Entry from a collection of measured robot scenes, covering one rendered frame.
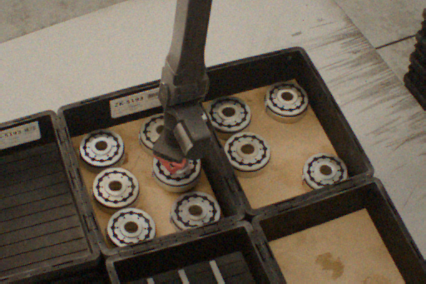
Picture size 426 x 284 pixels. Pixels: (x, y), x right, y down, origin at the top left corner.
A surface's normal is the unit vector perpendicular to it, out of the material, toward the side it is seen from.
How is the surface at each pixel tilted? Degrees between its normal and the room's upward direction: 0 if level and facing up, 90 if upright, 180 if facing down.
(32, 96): 0
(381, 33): 0
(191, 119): 9
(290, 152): 0
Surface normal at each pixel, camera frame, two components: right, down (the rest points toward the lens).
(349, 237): 0.03, -0.62
